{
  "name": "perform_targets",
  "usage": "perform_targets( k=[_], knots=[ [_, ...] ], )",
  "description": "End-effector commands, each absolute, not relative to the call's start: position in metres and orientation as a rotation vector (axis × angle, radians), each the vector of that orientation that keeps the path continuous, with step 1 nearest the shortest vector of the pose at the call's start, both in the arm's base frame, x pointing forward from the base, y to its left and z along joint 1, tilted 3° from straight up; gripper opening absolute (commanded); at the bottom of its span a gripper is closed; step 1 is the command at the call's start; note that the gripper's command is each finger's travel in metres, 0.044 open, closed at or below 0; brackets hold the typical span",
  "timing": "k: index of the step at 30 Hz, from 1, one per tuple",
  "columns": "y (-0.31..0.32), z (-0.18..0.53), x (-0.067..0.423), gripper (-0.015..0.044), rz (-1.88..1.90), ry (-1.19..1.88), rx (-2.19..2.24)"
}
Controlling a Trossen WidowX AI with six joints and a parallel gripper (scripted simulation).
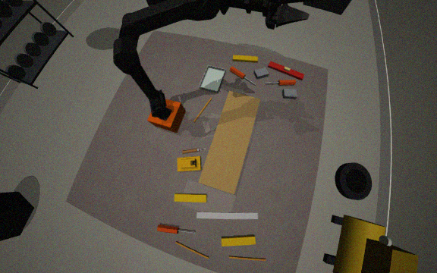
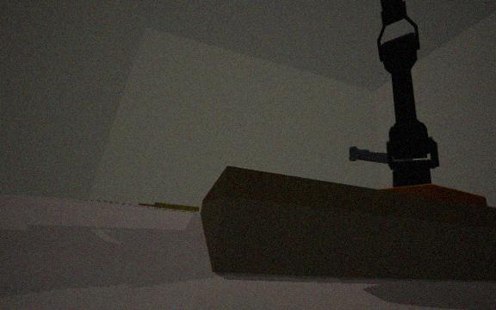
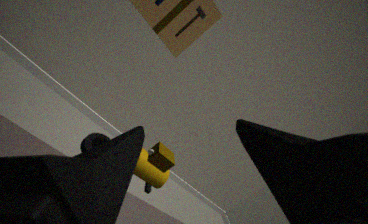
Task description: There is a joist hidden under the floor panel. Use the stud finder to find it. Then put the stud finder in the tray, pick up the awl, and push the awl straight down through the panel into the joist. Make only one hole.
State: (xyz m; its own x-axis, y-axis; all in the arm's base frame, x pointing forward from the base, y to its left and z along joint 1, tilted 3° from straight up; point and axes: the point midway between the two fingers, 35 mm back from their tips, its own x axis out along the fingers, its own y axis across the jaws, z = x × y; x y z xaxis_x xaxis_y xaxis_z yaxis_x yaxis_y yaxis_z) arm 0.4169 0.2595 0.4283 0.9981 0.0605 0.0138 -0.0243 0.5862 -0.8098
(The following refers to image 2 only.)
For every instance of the yellow flat bar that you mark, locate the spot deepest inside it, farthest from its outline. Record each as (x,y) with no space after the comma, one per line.
(176,207)

